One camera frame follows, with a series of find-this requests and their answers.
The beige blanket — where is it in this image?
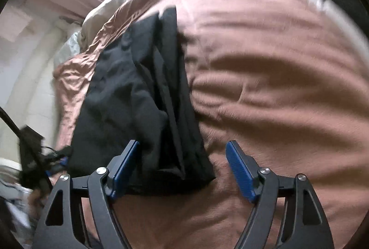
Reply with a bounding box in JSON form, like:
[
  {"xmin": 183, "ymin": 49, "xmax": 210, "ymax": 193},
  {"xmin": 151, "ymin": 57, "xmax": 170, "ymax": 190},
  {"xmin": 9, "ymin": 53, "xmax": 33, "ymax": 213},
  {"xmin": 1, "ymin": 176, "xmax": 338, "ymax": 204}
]
[{"xmin": 81, "ymin": 0, "xmax": 179, "ymax": 46}]

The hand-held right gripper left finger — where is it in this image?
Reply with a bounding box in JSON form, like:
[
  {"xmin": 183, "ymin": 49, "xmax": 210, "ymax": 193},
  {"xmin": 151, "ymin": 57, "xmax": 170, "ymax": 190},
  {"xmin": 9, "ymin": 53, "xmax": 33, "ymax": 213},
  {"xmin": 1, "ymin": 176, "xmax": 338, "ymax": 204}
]
[{"xmin": 33, "ymin": 139, "xmax": 141, "ymax": 249}]

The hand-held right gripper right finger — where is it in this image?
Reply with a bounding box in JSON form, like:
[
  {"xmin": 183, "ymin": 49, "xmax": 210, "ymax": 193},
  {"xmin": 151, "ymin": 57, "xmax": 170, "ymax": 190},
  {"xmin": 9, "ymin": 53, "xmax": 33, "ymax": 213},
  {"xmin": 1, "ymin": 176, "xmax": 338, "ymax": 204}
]
[{"xmin": 225, "ymin": 140, "xmax": 335, "ymax": 249}]

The white padded headboard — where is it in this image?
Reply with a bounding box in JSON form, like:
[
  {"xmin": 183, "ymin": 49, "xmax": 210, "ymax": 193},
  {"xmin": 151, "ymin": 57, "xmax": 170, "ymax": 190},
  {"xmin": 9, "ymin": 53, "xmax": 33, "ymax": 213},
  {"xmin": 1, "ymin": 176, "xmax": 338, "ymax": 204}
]
[{"xmin": 0, "ymin": 0, "xmax": 97, "ymax": 164}]

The black cable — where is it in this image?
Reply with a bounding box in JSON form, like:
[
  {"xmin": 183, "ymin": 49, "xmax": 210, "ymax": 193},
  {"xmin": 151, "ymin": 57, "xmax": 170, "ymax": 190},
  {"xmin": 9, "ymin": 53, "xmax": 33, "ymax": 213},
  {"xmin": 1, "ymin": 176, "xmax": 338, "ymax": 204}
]
[{"xmin": 0, "ymin": 106, "xmax": 52, "ymax": 193}]

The pink duvet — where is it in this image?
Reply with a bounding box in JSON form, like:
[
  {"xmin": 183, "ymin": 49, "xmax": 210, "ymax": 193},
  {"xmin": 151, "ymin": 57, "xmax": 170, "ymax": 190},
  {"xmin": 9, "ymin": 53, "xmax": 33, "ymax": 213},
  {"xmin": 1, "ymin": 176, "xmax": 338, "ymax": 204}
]
[{"xmin": 53, "ymin": 0, "xmax": 369, "ymax": 249}]

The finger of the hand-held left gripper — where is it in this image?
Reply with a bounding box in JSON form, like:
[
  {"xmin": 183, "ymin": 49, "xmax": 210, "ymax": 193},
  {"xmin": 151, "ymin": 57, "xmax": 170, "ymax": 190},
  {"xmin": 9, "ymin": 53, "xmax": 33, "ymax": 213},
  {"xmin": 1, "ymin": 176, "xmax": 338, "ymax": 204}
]
[{"xmin": 45, "ymin": 145, "xmax": 74, "ymax": 179}]

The white pillow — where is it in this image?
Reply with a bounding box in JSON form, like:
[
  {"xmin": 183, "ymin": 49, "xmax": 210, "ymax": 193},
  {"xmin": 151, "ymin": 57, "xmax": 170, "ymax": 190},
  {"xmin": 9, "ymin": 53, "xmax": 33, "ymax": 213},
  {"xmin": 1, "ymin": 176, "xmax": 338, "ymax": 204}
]
[{"xmin": 54, "ymin": 31, "xmax": 85, "ymax": 72}]

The black shirt with gold logo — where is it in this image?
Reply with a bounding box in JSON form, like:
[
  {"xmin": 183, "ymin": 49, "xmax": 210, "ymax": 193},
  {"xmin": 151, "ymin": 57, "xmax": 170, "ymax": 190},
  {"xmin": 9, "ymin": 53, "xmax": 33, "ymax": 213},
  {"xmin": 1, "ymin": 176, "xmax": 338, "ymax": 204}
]
[{"xmin": 68, "ymin": 5, "xmax": 217, "ymax": 198}]

